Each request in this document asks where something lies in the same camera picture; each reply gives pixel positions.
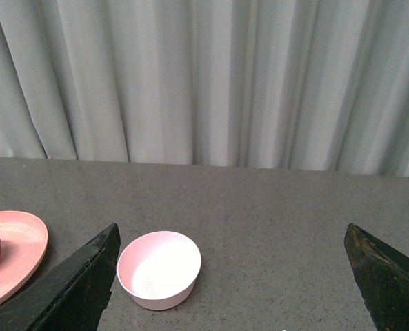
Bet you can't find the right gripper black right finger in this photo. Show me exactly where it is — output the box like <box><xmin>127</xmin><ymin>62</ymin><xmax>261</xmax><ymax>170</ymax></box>
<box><xmin>343</xmin><ymin>223</ymin><xmax>409</xmax><ymax>330</ymax></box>

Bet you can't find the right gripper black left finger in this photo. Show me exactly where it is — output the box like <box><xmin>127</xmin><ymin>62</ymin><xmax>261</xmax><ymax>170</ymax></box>
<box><xmin>0</xmin><ymin>223</ymin><xmax>121</xmax><ymax>330</ymax></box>

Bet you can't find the pink plate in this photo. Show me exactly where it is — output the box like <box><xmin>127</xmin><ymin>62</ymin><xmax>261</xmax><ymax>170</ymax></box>
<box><xmin>0</xmin><ymin>211</ymin><xmax>48</xmax><ymax>305</ymax></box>

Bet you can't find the pink bowl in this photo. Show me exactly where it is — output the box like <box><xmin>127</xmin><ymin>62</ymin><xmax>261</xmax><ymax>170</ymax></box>
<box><xmin>117</xmin><ymin>231</ymin><xmax>201</xmax><ymax>311</ymax></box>

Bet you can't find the white curtain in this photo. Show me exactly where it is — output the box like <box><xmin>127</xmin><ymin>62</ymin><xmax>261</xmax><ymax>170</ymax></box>
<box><xmin>0</xmin><ymin>1</ymin><xmax>409</xmax><ymax>177</ymax></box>

